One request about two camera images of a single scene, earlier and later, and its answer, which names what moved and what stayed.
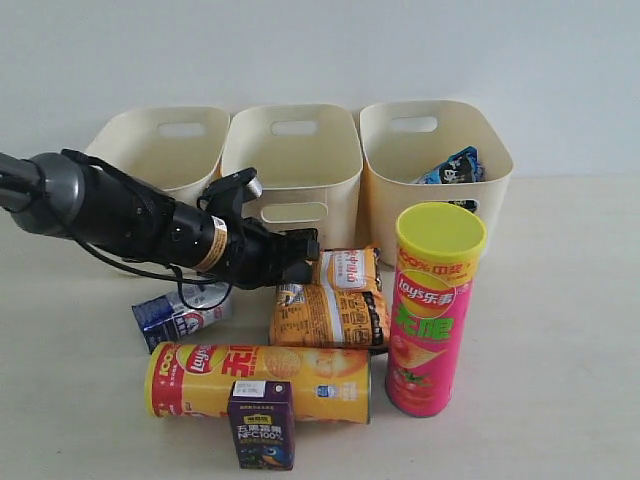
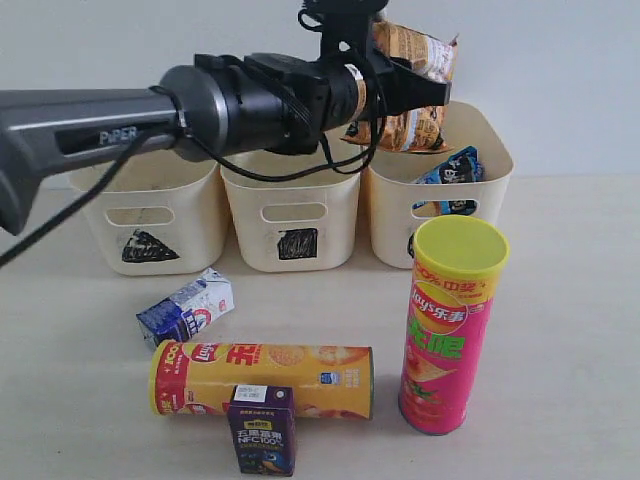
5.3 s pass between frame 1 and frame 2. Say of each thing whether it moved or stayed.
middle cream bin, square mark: stayed
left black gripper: moved
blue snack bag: stayed
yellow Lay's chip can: stayed
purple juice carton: stayed
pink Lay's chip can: moved
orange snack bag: moved
